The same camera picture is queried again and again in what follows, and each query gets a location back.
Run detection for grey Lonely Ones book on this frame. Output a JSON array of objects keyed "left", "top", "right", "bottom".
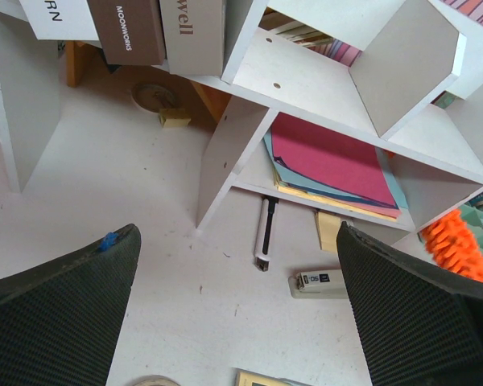
[{"left": 159, "top": 0, "right": 226, "bottom": 76}]

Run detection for orange chenille duster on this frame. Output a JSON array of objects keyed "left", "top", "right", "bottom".
[{"left": 420, "top": 209, "right": 483, "bottom": 283}]

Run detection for white wooden bookshelf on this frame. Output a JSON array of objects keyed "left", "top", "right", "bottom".
[{"left": 183, "top": 1, "right": 483, "bottom": 241}]

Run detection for grey black stapler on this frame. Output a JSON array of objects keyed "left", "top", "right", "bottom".
[{"left": 288, "top": 269, "right": 349, "bottom": 299}]

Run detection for books behind shelf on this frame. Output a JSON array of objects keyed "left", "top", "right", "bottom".
[{"left": 258, "top": 8, "right": 334, "bottom": 48}]

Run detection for roll of tape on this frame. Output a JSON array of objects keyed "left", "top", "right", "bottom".
[{"left": 129, "top": 375, "right": 180, "bottom": 386}]

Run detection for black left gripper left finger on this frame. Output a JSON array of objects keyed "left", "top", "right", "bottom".
[{"left": 0, "top": 224, "right": 141, "bottom": 385}]

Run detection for white bookend stand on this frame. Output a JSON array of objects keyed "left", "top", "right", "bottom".
[{"left": 0, "top": 2, "right": 60, "bottom": 193}]

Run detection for stack of coloured paper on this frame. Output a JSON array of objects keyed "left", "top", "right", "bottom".
[{"left": 263, "top": 113, "right": 408, "bottom": 220}]

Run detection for white utility knife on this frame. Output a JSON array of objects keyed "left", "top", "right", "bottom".
[{"left": 254, "top": 196, "right": 279, "bottom": 272}]

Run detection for small yellow block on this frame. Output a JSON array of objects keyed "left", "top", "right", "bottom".
[{"left": 159, "top": 108, "right": 191, "bottom": 129}]

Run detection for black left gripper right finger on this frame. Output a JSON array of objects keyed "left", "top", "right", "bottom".
[{"left": 336, "top": 223, "right": 483, "bottom": 385}]

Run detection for yellow sticky note pad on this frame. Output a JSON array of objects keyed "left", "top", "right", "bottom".
[{"left": 315, "top": 211, "right": 353, "bottom": 254}]

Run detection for yellow grey calculator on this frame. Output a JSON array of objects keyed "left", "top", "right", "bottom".
[{"left": 234, "top": 368, "right": 309, "bottom": 386}]

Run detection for large white brown book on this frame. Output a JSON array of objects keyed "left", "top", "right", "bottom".
[{"left": 21, "top": 0, "right": 166, "bottom": 66}]

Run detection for round beige dish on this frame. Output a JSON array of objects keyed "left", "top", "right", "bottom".
[{"left": 130, "top": 83, "right": 179, "bottom": 114}]

